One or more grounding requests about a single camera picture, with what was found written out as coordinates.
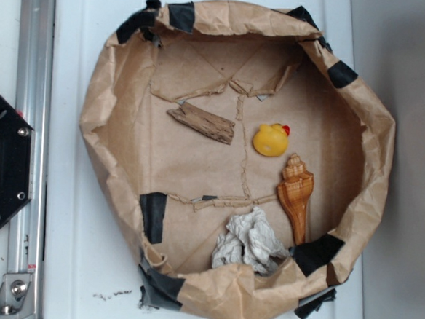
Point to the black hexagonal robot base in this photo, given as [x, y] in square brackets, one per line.
[15, 161]

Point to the brown wood chip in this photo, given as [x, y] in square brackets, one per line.
[204, 122]

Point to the brown paper bag tray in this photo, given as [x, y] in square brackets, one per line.
[173, 190]

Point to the yellow rubber duck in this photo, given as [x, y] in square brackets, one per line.
[271, 140]

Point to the orange striped conch shell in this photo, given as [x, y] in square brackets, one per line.
[294, 193]

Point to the crumpled white paper towel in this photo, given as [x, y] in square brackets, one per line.
[249, 240]

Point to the white plastic tray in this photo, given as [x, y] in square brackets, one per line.
[89, 272]

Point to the aluminium extrusion rail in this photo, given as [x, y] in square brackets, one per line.
[33, 92]

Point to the metal corner bracket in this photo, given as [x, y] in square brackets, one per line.
[16, 296]

